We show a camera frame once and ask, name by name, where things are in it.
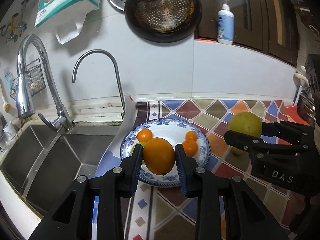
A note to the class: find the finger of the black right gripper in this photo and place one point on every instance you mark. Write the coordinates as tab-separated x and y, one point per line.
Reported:
245	143
272	129

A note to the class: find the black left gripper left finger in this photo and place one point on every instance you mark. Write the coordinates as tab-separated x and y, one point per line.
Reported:
71	216

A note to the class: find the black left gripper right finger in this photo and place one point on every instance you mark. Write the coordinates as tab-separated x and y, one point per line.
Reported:
245	214

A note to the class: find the yellow-green apple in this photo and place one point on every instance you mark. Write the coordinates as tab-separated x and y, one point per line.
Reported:
246	123

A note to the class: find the small tangerine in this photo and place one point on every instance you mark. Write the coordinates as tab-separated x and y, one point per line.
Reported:
144	135
191	135
190	147

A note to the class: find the large bright orange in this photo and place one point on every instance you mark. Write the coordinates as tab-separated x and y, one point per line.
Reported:
159	156

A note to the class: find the small yellow fruit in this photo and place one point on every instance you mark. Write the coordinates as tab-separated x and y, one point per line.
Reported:
236	151

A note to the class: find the chrome kitchen faucet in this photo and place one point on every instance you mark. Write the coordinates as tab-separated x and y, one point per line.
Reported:
27	86

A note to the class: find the stainless steel sink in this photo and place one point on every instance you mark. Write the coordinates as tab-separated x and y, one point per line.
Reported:
42	163

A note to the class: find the blue white patterned plate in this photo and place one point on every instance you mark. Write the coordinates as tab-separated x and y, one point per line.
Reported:
174	131

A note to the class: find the thin gooseneck water tap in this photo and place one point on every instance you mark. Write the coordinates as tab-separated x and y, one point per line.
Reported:
96	75

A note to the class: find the white blue lotion bottle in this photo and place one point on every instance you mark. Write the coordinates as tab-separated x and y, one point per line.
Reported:
225	24

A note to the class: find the black frying pan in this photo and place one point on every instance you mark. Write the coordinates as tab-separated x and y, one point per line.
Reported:
163	21

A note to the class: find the teal paper towel pack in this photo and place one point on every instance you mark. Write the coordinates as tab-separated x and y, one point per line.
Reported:
64	18

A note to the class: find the dark wooden window frame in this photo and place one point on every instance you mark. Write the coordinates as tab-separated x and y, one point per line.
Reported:
267	26

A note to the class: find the black wire sponge basket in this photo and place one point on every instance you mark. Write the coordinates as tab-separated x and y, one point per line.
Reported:
35	79

